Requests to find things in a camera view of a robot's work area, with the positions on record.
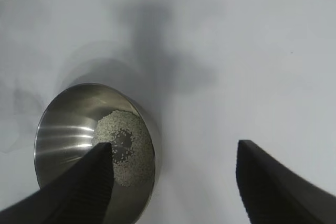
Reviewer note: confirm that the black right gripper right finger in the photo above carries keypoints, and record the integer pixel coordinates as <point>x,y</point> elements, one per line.
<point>275,192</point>

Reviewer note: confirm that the stainless steel mixing bowl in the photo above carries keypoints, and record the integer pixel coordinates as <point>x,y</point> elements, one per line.
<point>68,111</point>

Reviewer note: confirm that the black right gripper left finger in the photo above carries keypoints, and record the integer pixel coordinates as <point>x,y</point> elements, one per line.
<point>73,190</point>

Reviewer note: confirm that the white rice grains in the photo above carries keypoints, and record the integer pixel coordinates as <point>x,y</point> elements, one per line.
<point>141,155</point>

